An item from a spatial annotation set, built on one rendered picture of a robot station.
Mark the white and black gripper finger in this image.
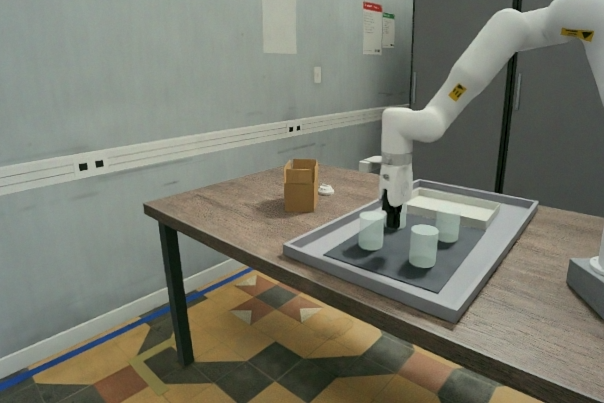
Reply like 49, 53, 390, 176
382, 189, 399, 229
397, 204, 403, 228

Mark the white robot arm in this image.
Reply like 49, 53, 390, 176
359, 0, 604, 173

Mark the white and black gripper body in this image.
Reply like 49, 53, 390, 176
378, 163, 412, 207

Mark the brown cardboard box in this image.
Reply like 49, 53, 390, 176
284, 159, 318, 212

